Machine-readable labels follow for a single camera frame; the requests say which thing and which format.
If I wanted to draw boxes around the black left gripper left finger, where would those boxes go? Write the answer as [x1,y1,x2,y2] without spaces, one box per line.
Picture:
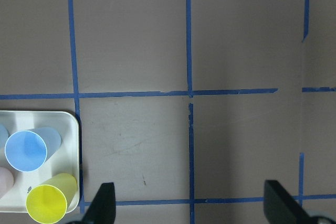
[67,182,116,224]

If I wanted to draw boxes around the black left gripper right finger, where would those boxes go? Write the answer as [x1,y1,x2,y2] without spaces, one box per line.
[264,180,335,224]

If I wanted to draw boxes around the yellow plastic cup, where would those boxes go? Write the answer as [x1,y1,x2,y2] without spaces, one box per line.
[26,173,78,223]

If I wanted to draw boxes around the blue cup near yellow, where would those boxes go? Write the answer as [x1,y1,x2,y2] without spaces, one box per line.
[5,127,61,172]

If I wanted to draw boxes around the pink plastic cup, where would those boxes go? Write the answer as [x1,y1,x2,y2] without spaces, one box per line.
[0,167,14,198]

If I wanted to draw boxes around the blue cup far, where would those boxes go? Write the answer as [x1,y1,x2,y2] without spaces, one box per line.
[0,124,9,149]

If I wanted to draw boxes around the cream plastic tray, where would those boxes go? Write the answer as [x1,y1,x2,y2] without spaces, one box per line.
[1,110,80,213]

